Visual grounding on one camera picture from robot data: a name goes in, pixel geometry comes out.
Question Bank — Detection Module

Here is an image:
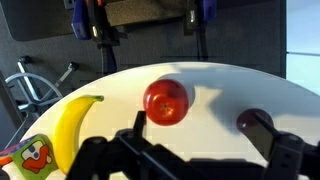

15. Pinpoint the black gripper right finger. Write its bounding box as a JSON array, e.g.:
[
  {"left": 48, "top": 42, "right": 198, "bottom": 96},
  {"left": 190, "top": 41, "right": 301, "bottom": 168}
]
[{"left": 243, "top": 112, "right": 283, "bottom": 161}]

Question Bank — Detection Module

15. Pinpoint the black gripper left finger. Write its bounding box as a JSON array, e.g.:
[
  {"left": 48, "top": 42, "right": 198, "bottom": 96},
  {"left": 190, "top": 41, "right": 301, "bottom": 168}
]
[{"left": 132, "top": 110, "right": 148, "bottom": 136}]

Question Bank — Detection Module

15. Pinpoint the bright red toy apple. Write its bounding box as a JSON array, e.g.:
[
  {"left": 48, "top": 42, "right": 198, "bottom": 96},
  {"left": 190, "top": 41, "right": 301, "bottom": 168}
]
[{"left": 142, "top": 78, "right": 190, "bottom": 127}]

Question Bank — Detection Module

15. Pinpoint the dark red toy plum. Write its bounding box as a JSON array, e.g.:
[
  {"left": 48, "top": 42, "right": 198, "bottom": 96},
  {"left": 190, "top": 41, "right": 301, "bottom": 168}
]
[{"left": 236, "top": 108, "right": 275, "bottom": 136}]

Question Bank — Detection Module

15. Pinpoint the yellow toy banana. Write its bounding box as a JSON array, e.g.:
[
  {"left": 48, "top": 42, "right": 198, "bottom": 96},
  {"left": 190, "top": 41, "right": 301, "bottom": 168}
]
[{"left": 52, "top": 94, "right": 105, "bottom": 176}]

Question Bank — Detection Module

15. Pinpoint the blue black bar clamp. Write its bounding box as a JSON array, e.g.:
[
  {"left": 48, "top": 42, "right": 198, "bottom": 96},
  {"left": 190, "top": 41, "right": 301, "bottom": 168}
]
[
  {"left": 182, "top": 0, "right": 218, "bottom": 63},
  {"left": 70, "top": 0, "right": 129, "bottom": 76}
]

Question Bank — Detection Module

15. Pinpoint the colourful soft toy cube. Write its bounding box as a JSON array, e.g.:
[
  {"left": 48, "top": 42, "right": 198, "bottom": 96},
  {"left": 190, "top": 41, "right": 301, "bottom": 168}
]
[{"left": 0, "top": 133, "right": 59, "bottom": 180}]

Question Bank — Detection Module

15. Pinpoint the black box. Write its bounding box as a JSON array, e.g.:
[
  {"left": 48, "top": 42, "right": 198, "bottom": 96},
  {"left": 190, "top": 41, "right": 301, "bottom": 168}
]
[{"left": 0, "top": 0, "right": 188, "bottom": 43}]

